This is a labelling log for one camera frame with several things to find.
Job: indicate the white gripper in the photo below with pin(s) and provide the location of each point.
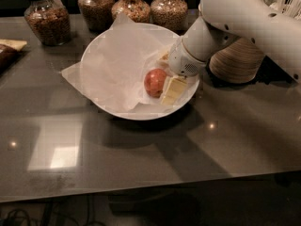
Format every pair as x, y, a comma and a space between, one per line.
184, 61

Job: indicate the red apple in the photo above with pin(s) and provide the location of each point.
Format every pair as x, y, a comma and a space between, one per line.
154, 82

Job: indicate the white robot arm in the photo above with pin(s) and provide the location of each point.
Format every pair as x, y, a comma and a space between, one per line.
232, 37

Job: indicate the white bowl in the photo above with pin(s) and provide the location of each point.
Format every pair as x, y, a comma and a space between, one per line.
141, 79

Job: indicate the white paper liner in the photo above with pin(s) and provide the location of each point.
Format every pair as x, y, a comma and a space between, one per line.
116, 69

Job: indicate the glass jar of light grains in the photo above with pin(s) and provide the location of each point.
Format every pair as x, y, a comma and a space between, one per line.
170, 14

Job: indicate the front stack of paper bowls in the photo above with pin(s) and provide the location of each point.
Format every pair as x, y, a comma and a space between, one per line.
238, 63

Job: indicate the glass jar of mixed cereal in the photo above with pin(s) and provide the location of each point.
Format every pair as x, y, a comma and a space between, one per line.
137, 10

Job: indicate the glass jar of dark grains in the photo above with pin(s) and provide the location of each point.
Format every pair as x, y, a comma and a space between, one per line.
96, 13

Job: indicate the glass jar of brown cereal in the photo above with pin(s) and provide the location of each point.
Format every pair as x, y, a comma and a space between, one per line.
49, 20

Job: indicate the white stir sticks bundle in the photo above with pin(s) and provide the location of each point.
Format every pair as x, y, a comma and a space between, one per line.
292, 8

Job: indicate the dark tray with paper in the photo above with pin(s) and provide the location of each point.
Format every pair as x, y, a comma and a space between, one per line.
9, 51

